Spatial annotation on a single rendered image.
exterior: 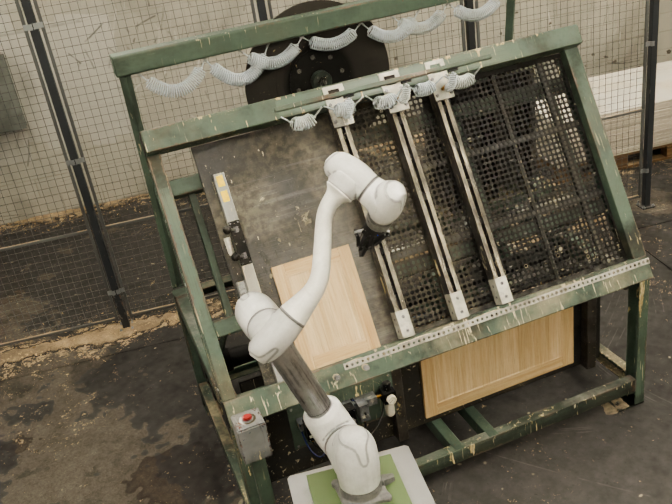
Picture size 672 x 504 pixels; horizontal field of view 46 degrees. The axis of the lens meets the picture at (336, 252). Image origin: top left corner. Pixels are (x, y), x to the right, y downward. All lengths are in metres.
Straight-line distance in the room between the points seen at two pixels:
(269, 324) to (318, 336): 1.03
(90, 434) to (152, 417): 0.37
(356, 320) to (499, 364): 0.97
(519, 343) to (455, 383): 0.40
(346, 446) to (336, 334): 0.84
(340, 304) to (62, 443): 2.21
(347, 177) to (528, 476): 2.20
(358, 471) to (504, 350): 1.56
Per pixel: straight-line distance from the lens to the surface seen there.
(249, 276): 3.45
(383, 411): 3.61
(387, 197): 2.44
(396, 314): 3.56
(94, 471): 4.80
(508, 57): 4.00
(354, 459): 2.83
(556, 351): 4.41
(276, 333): 2.49
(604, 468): 4.28
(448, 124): 3.79
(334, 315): 3.54
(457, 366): 4.08
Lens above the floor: 2.92
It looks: 27 degrees down
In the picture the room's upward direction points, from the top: 9 degrees counter-clockwise
